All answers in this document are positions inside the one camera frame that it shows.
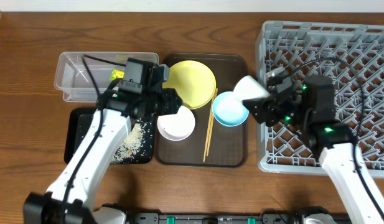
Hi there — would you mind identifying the wooden chopstick left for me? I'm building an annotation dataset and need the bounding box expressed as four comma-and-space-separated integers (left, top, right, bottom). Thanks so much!
202, 88, 217, 163

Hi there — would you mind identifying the wooden chopstick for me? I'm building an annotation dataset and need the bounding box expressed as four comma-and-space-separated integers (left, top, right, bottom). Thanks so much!
202, 88, 217, 163
206, 88, 219, 157

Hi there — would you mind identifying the light blue bowl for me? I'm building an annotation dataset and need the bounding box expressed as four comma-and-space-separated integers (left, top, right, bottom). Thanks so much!
212, 91, 249, 127

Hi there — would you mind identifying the green snack wrapper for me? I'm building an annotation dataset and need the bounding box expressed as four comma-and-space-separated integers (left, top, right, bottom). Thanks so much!
110, 69, 124, 81

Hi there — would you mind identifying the wooden chopstick right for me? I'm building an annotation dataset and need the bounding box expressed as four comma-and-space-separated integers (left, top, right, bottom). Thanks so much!
206, 88, 219, 157

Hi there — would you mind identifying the black rectangular tray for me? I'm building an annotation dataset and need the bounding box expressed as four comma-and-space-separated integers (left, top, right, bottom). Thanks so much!
64, 108, 154, 164

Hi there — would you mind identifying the clear plastic bin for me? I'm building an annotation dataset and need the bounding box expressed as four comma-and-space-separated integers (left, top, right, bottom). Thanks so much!
54, 52, 159, 103

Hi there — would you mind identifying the grey plastic dishwasher rack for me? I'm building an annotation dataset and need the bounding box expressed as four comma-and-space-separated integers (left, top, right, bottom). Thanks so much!
255, 21, 384, 179

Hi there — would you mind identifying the yellow round plate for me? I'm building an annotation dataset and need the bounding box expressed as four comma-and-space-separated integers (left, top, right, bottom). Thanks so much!
163, 60, 217, 110

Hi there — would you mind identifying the small white cup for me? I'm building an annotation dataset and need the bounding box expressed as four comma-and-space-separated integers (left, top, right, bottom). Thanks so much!
233, 75, 270, 101

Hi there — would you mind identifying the dark brown serving tray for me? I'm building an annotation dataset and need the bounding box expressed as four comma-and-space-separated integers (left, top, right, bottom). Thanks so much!
154, 53, 248, 168

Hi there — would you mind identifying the pile of rice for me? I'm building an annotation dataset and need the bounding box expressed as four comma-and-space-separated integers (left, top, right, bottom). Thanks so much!
111, 122, 154, 164

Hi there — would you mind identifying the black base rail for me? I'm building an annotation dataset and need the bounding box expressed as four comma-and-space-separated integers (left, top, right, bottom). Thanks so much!
98, 203, 348, 224

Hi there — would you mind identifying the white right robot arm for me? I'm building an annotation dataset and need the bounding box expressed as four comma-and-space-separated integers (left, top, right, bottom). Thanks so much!
233, 76, 384, 223

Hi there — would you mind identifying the white bowl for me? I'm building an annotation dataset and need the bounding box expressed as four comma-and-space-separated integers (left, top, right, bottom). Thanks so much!
157, 106, 195, 141

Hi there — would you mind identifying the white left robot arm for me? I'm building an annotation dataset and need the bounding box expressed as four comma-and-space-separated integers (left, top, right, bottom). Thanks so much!
22, 62, 182, 223

